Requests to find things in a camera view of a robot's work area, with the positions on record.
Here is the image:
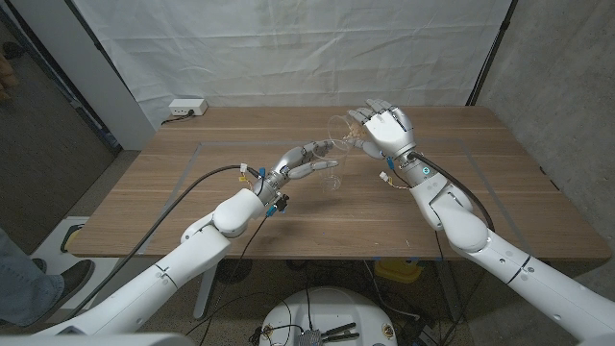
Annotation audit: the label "clear plastic cup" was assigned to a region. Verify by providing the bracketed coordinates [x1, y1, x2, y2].
[311, 138, 352, 191]
[327, 113, 366, 150]

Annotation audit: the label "white floor cable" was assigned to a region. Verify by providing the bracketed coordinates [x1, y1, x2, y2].
[362, 261, 422, 321]

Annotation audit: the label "black round floor base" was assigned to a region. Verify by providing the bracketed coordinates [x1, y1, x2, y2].
[218, 259, 254, 284]

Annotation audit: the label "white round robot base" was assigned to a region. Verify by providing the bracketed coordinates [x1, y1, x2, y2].
[258, 286, 399, 346]

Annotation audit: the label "brown blurry object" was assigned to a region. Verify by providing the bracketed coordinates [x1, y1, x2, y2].
[0, 52, 19, 102]

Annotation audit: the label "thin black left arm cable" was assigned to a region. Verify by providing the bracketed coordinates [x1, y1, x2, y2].
[196, 213, 270, 346]

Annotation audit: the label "white table leg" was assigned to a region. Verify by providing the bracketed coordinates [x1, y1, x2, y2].
[192, 261, 220, 321]

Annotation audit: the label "person's leg in jeans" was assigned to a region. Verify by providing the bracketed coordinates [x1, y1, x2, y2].
[0, 228, 66, 328]

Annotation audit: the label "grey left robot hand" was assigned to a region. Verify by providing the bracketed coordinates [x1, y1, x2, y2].
[254, 138, 340, 204]

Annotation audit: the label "black shoe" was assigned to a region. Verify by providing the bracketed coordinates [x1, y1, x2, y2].
[45, 258, 96, 313]

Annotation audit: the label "black backdrop stand pole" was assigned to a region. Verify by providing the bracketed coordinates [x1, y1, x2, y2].
[465, 0, 520, 107]

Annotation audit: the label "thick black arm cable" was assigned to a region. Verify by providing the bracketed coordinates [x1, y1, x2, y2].
[64, 164, 263, 321]
[406, 151, 496, 235]

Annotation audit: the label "brown sugar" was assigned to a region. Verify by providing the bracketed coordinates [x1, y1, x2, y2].
[346, 122, 367, 143]

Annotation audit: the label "white backdrop cloth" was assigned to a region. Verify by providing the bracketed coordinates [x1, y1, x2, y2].
[71, 0, 513, 129]

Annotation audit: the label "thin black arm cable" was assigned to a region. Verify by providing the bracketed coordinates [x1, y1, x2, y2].
[431, 229, 448, 265]
[196, 213, 270, 346]

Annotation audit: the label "white floor plate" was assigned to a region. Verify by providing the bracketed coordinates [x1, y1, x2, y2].
[31, 215, 121, 311]

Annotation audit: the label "white power strip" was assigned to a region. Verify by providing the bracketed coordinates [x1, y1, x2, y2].
[168, 98, 209, 117]

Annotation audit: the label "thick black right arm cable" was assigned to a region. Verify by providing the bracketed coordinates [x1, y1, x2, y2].
[406, 151, 496, 235]

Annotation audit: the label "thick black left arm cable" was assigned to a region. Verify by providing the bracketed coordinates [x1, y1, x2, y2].
[64, 164, 263, 321]

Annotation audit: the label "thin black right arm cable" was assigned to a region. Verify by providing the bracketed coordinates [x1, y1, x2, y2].
[431, 229, 448, 265]

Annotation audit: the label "grey tape outline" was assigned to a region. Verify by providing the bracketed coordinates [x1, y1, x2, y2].
[138, 137, 534, 259]

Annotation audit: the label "black power strip cable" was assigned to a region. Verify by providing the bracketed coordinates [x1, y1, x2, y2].
[160, 110, 196, 126]

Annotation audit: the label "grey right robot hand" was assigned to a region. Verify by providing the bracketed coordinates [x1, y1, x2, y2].
[345, 98, 418, 161]

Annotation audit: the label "yellow object under table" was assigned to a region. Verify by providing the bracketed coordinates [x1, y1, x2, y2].
[373, 259, 424, 284]

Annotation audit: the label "black pliers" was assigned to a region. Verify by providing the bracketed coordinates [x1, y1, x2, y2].
[319, 322, 360, 343]

